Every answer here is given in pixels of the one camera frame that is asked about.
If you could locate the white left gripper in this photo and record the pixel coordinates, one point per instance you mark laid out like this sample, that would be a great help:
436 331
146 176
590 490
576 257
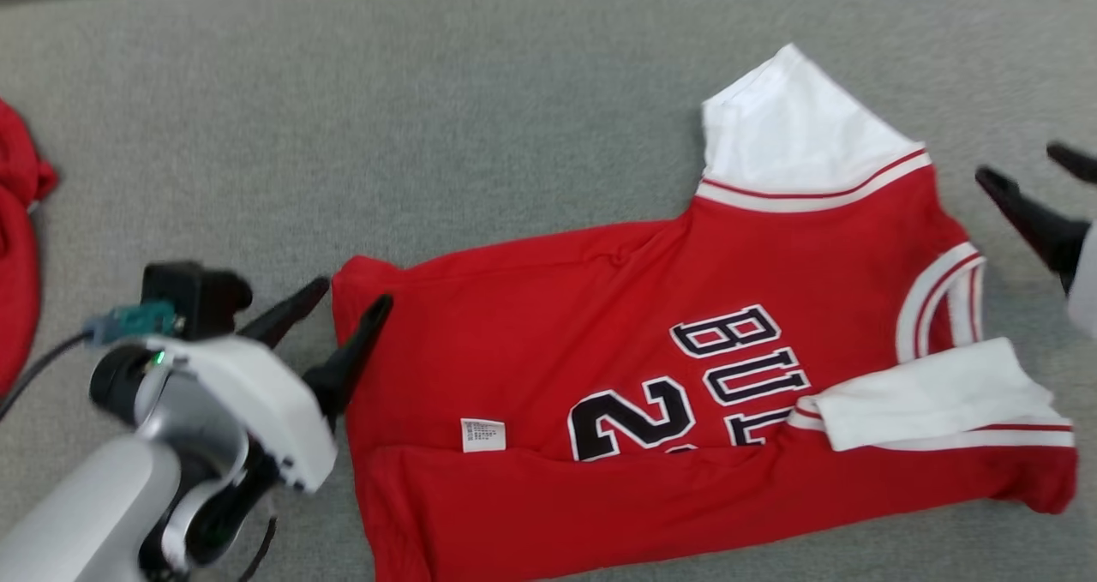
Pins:
257 402

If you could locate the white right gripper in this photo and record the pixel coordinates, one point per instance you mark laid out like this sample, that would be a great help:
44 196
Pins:
1087 282

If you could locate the red and white basketball jersey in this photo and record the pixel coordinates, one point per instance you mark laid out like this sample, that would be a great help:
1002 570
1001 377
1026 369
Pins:
600 308

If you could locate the red basketball shorts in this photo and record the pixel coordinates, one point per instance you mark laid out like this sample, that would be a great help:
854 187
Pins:
17 248

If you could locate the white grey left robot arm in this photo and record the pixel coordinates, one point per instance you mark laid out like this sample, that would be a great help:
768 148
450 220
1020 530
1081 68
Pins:
77 513

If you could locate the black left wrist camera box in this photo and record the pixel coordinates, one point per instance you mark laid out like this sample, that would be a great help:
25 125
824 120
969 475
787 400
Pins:
193 295

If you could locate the teal left camera connector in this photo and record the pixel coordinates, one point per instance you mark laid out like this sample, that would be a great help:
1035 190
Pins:
133 320

